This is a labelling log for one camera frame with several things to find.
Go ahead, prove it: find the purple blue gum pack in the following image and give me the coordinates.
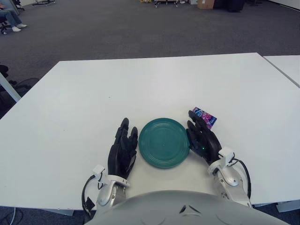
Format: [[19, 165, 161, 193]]
[[192, 106, 218, 130]]

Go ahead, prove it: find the green round plate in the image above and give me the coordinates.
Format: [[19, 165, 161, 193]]
[[138, 117, 191, 169]]

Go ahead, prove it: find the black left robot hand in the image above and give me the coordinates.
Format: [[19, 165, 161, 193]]
[[107, 117, 139, 179]]

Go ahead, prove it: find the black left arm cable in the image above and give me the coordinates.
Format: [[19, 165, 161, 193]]
[[81, 174, 96, 220]]

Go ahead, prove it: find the black cabinet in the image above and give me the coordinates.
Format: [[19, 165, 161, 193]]
[[213, 0, 244, 13]]

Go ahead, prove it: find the white floor cable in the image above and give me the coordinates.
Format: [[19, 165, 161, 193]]
[[9, 207, 24, 225]]

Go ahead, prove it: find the black stand base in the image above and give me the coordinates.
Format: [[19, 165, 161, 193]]
[[32, 0, 57, 6]]

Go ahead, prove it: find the white rectangular table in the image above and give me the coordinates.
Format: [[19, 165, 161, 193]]
[[0, 52, 300, 216], [262, 55, 300, 89]]

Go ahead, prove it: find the grey robot torso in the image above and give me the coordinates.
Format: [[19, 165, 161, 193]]
[[84, 190, 285, 225]]

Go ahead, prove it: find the metal wheeled rack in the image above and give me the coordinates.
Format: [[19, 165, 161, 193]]
[[153, 0, 186, 8]]

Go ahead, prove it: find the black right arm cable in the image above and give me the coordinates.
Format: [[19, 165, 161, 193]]
[[231, 158, 253, 199]]

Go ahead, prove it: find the seated person in jeans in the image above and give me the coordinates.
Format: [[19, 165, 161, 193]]
[[0, 8, 28, 32]]

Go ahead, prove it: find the white table leg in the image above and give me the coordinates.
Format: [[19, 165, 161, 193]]
[[0, 71, 22, 103]]

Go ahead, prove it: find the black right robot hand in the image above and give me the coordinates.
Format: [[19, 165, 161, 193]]
[[186, 110, 223, 166]]

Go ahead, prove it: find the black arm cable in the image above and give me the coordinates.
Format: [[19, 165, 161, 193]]
[[81, 174, 96, 220], [231, 158, 253, 199]]

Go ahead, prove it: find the brown cardboard box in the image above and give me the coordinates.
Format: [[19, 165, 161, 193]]
[[197, 0, 215, 9]]

